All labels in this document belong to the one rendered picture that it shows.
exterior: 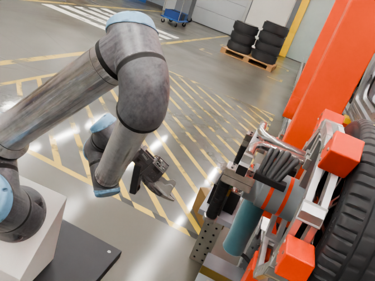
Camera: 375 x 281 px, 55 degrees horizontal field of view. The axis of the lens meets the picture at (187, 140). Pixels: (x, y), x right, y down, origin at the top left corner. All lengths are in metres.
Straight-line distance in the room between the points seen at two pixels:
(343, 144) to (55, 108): 0.73
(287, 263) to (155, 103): 0.49
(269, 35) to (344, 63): 7.85
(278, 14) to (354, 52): 10.57
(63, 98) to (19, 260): 0.61
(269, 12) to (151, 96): 11.39
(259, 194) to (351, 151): 0.35
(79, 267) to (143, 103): 0.87
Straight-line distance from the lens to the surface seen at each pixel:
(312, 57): 3.47
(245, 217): 1.40
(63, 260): 1.52
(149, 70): 0.78
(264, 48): 9.40
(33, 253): 1.33
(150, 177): 1.24
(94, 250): 1.58
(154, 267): 2.03
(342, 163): 0.97
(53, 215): 1.33
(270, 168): 1.01
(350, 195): 0.97
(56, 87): 0.96
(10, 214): 1.16
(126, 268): 1.97
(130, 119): 0.81
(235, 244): 1.47
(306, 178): 1.20
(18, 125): 1.08
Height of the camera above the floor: 1.38
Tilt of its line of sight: 23 degrees down
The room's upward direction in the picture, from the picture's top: 20 degrees clockwise
